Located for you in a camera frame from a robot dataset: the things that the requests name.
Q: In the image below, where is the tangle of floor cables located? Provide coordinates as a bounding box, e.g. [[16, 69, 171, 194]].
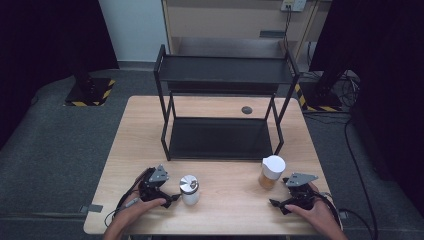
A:
[[331, 69, 362, 108]]

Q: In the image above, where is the black floor cable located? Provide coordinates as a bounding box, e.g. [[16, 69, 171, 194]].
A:
[[303, 111, 379, 234]]

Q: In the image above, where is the thin grey cable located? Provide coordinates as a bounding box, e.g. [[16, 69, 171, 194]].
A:
[[104, 197, 141, 228]]

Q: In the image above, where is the black curtain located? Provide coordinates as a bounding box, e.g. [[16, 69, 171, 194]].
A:
[[0, 0, 119, 149], [308, 0, 424, 218]]

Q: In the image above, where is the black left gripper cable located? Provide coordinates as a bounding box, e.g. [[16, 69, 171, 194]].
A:
[[115, 168, 148, 214]]

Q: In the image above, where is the wooden cabinet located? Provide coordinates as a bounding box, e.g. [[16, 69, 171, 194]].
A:
[[161, 0, 333, 63]]

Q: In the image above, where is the black outlet cable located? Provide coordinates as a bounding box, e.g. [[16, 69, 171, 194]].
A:
[[282, 4, 292, 51]]

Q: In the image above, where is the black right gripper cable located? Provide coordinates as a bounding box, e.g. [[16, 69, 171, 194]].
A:
[[314, 191, 379, 240]]

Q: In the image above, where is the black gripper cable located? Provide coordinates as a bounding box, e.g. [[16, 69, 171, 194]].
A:
[[314, 191, 379, 240], [115, 168, 148, 214]]

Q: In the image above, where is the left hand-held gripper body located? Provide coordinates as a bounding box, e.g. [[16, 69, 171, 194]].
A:
[[138, 163, 170, 203]]

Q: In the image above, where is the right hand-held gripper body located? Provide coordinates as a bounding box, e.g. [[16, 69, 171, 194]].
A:
[[283, 172, 319, 210]]

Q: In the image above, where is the black two-tier metal rack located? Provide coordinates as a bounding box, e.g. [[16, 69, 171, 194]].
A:
[[153, 43, 301, 162]]

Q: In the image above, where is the glass jar with silver lid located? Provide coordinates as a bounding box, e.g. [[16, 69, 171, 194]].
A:
[[179, 174, 201, 206]]

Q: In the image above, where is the person's left hand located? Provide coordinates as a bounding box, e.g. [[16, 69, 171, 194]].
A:
[[114, 168, 167, 228]]

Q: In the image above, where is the person's right hand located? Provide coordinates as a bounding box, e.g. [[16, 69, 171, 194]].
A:
[[284, 182, 341, 232]]

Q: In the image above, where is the white wall outlet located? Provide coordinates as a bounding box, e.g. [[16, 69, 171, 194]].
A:
[[280, 0, 307, 13]]

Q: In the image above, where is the black stand with striped base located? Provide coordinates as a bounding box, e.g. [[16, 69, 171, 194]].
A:
[[63, 56, 117, 108], [293, 59, 351, 113]]

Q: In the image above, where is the amber jar with white lid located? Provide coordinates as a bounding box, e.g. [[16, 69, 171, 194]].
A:
[[258, 154, 287, 191]]

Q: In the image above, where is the grey tape piece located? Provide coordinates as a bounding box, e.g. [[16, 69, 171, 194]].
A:
[[79, 203, 104, 214]]

